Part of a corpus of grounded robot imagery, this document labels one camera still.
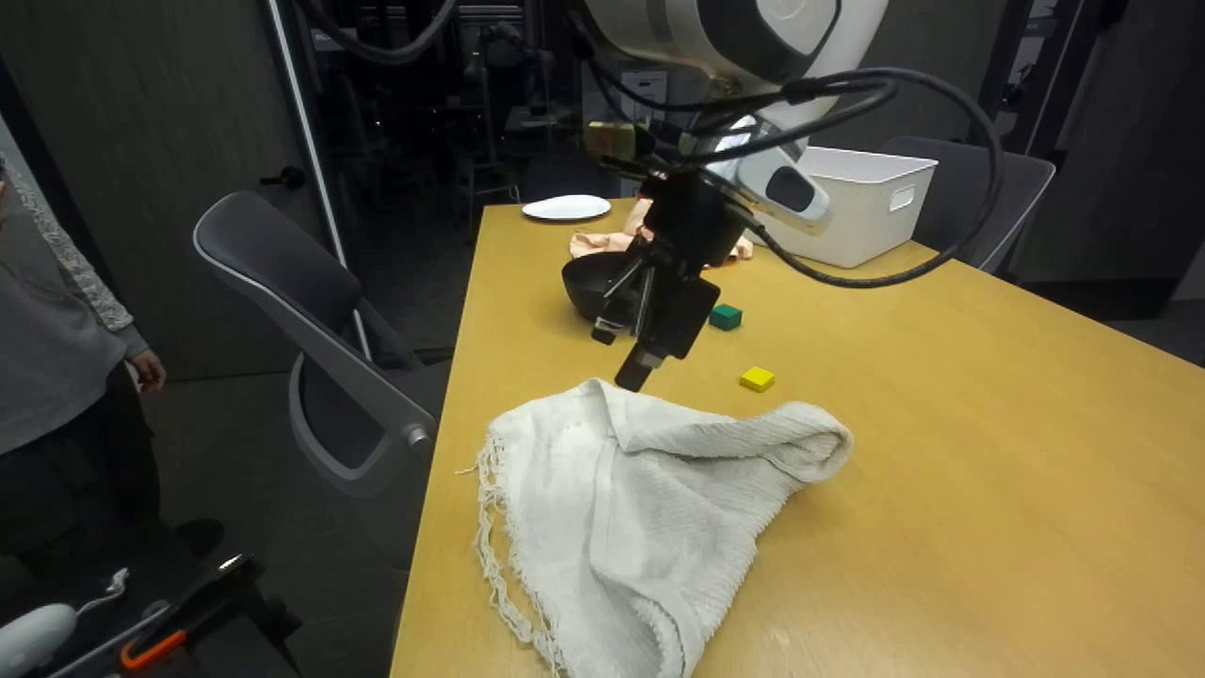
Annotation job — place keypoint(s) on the black bowl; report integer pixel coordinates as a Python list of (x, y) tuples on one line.
[(605, 286)]

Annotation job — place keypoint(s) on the orange handled tool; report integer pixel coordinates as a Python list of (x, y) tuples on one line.
[(193, 614)]

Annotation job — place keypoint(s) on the grey office chair left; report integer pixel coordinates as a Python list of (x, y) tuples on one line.
[(347, 404)]

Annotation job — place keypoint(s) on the white terry towel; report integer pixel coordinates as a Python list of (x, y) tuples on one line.
[(615, 527)]

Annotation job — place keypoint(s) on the yellow block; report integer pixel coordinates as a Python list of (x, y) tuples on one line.
[(756, 379)]

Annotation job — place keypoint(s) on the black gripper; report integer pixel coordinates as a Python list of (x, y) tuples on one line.
[(659, 305)]

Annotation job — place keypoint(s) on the person in grey shirt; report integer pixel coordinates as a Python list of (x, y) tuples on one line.
[(77, 453)]

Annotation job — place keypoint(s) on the white plastic bin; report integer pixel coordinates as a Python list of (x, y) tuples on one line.
[(848, 204)]

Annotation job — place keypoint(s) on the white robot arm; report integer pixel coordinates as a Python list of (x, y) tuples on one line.
[(735, 93)]

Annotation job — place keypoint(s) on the small green block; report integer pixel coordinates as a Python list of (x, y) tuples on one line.
[(725, 316)]

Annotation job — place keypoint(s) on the grey office chair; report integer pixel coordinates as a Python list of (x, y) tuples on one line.
[(974, 204), (347, 404)]

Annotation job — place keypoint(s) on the white plate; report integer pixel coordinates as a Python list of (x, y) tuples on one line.
[(567, 208)]

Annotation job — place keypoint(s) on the grey office chair far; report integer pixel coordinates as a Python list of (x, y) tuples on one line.
[(974, 204)]

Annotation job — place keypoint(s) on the peach patterned cloth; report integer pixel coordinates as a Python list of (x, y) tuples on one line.
[(626, 229)]

